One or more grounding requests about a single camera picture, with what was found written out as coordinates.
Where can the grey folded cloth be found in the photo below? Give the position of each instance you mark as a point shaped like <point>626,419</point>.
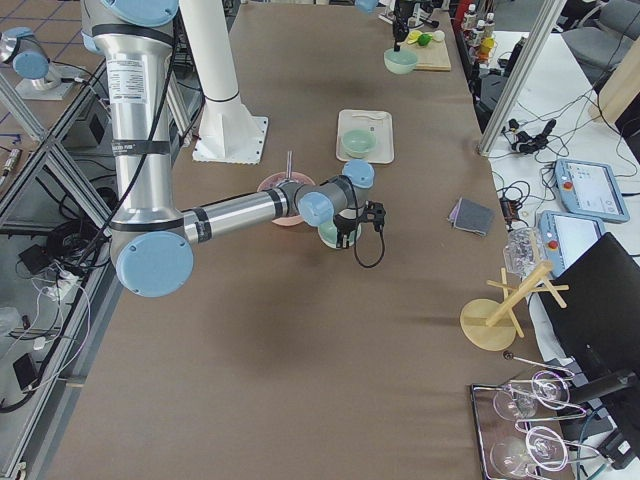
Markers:
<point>472,217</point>

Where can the lemon slice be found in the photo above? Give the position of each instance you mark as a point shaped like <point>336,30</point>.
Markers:
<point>413,36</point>

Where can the green bowl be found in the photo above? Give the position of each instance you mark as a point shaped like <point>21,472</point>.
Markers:
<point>328,234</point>
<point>400,61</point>
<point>358,143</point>

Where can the wooden cup tree stand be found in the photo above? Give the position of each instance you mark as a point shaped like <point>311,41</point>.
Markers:
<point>493,326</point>

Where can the aluminium frame post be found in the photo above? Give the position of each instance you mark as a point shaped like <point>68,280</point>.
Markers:
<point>542,27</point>

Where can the teach pendant tablet near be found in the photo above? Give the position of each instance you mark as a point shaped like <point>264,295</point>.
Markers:
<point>566,237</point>

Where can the teach pendant tablet far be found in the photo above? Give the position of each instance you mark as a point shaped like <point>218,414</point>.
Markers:
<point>590,188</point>

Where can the pink bowl with ice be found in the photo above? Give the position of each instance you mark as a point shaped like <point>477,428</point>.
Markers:
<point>276,178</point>

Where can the wine glass rack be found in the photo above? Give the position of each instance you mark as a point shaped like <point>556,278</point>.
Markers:
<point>516,424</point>

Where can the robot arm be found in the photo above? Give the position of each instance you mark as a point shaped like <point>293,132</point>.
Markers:
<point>368,6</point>
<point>152,240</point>

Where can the black monitor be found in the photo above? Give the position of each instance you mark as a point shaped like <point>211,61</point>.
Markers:
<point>599,327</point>

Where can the green bowl on tray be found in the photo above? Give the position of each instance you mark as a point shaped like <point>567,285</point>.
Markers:
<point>358,143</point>

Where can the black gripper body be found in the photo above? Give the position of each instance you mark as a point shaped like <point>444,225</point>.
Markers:
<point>345,228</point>
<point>399,27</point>

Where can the cream serving tray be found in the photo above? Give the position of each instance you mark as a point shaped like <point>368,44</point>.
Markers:
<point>378,123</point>

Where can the metal ice scoop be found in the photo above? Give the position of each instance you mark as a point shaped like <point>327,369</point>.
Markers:
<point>289,165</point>

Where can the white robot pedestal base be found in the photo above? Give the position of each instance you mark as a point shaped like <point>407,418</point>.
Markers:
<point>228,132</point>

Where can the teach pendant tablet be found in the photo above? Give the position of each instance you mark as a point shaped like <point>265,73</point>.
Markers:
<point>566,237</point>
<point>590,188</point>

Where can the wooden cutting board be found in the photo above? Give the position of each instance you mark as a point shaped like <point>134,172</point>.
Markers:
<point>433,57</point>

